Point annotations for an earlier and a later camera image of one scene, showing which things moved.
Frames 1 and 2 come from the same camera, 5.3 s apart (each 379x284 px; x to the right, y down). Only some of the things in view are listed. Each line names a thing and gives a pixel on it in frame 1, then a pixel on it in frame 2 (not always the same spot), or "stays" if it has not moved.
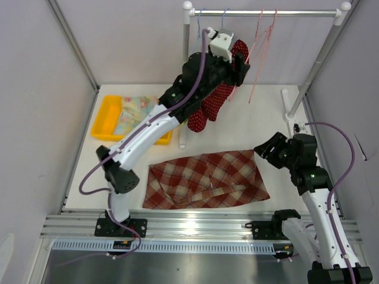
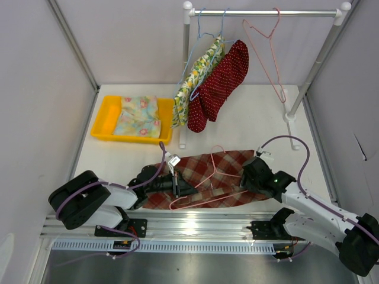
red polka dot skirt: x=209 y=107 stays
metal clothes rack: x=339 y=13 stays
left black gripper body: x=240 y=68 -> x=176 y=184
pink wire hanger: x=252 y=47 -> x=206 y=180
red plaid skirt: x=205 y=181 stays
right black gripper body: x=278 y=151 -> x=247 y=176
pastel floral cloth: x=133 y=109 stays
